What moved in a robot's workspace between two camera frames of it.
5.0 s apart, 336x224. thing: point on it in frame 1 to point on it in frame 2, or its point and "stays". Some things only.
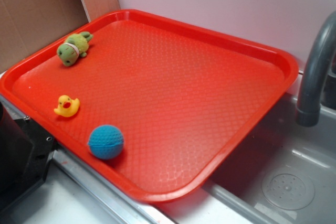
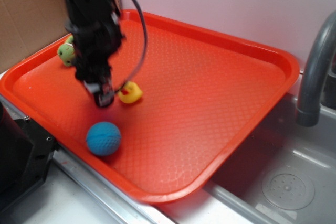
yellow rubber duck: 67,107 to 130,93
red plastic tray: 187,100 stays
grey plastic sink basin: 285,174 stays
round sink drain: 289,188 stays
